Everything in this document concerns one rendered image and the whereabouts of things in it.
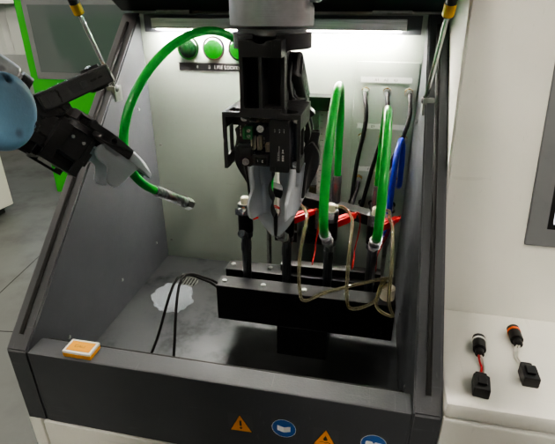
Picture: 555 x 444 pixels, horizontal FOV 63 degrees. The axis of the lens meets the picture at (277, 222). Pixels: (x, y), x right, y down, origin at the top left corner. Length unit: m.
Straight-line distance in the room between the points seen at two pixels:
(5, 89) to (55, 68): 3.25
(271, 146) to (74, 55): 3.28
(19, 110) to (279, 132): 0.25
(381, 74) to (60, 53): 2.94
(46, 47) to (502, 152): 3.32
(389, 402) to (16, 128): 0.59
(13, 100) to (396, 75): 0.75
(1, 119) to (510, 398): 0.70
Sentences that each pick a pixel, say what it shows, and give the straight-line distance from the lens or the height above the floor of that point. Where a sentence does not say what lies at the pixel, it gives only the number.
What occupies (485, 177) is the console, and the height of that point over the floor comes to 1.21.
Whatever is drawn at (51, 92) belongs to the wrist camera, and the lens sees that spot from 0.67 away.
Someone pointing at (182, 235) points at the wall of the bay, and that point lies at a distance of 1.26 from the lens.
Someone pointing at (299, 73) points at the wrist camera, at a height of 1.41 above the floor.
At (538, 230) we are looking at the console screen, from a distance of 0.86.
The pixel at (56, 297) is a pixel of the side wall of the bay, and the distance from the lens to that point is 0.91.
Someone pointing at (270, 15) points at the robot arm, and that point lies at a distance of 0.40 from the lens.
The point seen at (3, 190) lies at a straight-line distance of 4.00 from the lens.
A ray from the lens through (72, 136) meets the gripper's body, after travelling 0.67.
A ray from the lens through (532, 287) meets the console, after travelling 0.89.
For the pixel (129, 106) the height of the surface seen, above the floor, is 1.34.
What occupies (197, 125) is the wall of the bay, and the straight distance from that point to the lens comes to 1.13.
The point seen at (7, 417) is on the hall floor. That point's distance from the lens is 2.21.
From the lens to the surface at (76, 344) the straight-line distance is 0.84.
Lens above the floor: 1.47
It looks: 26 degrees down
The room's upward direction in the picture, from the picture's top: straight up
